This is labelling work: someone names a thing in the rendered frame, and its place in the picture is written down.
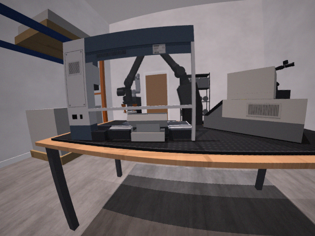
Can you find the white thermal cycler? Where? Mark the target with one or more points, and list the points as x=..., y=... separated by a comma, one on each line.
x=252, y=108

